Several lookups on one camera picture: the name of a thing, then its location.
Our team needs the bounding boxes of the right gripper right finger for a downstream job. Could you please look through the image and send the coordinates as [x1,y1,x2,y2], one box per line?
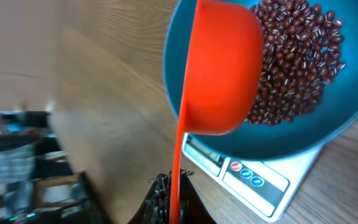
[178,169,216,224]

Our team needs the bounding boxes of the blue bowl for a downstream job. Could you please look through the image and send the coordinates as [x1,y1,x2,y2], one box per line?
[163,0,358,161]

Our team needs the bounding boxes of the white digital kitchen scale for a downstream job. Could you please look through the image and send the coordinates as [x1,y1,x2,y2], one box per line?
[182,134,323,222]

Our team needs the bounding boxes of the red scoop blue handle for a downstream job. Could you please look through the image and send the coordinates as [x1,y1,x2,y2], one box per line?
[169,1,264,223]

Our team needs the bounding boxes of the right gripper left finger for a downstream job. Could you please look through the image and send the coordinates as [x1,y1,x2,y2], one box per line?
[128,172,171,224]

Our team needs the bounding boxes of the red beans in bowl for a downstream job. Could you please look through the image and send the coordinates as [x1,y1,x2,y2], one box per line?
[245,0,346,126]

